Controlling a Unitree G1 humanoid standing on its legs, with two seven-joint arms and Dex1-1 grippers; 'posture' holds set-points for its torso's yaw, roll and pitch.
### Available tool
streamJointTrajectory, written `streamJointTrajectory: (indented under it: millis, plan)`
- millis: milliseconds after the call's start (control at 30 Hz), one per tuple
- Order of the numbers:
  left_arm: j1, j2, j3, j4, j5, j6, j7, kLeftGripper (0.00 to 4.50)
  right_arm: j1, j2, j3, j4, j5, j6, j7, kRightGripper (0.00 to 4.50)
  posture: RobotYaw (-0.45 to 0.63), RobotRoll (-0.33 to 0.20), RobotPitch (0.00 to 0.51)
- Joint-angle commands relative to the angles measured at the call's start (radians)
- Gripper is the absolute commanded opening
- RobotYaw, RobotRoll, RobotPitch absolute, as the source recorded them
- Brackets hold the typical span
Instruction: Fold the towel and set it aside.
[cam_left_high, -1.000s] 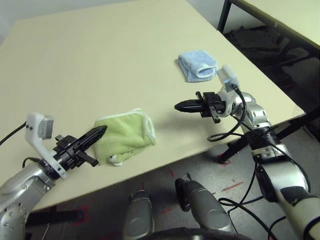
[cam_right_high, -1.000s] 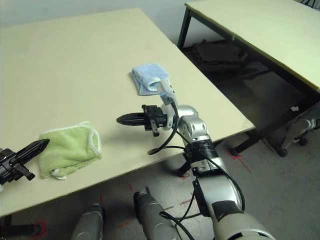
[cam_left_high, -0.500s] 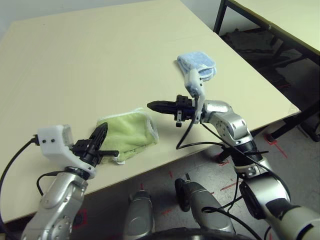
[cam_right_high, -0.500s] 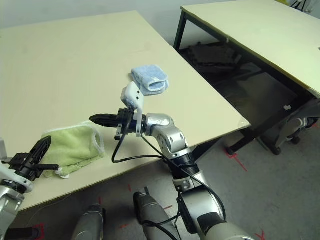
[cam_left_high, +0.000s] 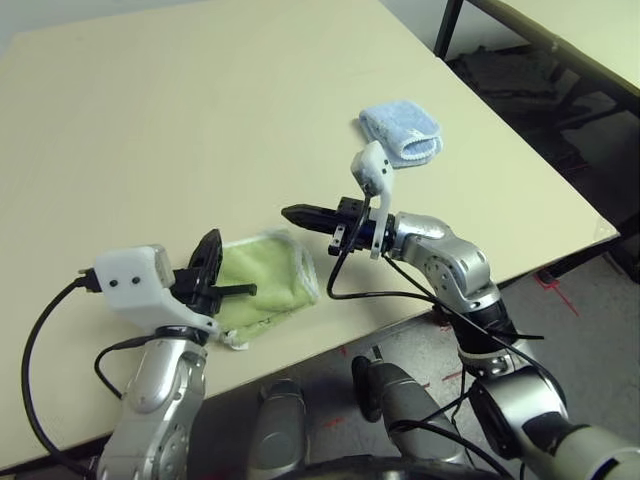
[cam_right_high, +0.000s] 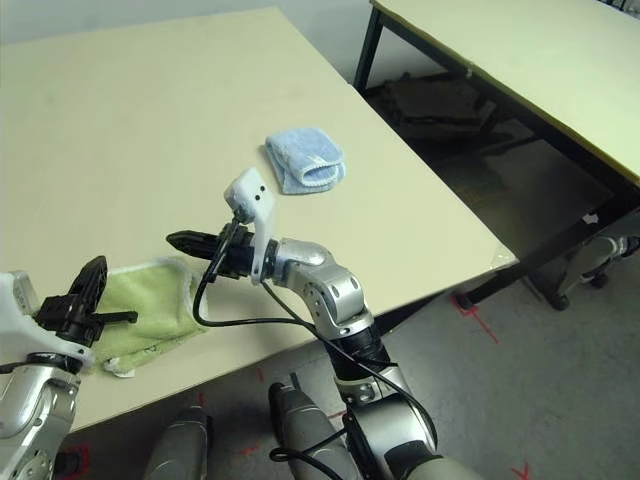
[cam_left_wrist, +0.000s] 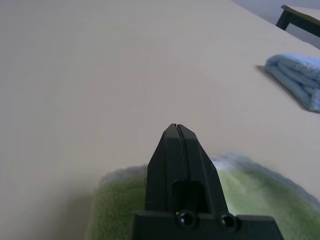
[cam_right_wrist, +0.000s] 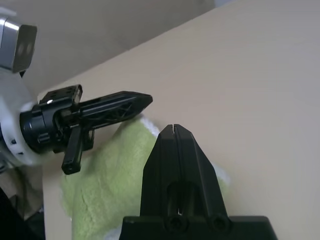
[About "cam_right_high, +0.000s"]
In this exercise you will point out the red floor tape cross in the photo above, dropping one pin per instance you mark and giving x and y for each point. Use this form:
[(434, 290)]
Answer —
[(521, 471)]

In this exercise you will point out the grey robot left leg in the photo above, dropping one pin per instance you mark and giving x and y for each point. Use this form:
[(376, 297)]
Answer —
[(177, 445)]

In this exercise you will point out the green towel white trim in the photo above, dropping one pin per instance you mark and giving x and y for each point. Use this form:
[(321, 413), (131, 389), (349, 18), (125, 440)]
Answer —
[(150, 300)]

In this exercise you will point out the grey robot right leg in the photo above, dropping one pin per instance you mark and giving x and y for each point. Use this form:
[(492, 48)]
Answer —
[(305, 425)]

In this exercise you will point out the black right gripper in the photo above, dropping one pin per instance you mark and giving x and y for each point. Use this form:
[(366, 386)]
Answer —
[(237, 255)]

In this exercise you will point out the black table leg strut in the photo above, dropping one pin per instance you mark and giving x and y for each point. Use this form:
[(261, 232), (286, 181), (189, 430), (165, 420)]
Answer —
[(492, 285)]

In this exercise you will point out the black table foot bar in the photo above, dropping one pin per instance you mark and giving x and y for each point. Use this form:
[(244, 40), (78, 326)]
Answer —
[(67, 462)]

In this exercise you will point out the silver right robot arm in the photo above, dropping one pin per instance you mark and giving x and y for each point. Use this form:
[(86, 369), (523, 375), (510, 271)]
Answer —
[(330, 290)]

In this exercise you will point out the grey chair base with casters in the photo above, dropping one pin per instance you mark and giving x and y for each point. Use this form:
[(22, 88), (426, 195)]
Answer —
[(575, 270)]

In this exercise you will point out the black tangled bundle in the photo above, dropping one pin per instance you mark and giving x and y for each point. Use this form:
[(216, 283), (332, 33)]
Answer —
[(435, 100)]

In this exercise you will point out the beige table black frame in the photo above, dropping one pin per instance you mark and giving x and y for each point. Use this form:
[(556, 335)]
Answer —
[(525, 50)]

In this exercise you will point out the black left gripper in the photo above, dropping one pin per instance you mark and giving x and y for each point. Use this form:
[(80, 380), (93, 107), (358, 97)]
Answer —
[(67, 317)]

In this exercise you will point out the white paper scrap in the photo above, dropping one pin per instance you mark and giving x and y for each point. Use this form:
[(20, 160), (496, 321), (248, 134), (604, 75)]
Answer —
[(592, 218)]

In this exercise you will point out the folded blue towel white trim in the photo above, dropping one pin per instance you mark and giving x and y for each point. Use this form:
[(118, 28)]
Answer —
[(300, 145)]

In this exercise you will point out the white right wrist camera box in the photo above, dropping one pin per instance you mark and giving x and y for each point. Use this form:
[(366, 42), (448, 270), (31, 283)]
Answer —
[(250, 192)]

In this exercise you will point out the grey robot leg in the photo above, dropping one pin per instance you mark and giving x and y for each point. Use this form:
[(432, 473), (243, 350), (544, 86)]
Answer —
[(305, 425), (177, 445)]

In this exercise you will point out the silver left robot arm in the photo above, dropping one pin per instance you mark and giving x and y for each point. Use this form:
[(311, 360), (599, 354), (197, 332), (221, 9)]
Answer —
[(30, 400)]

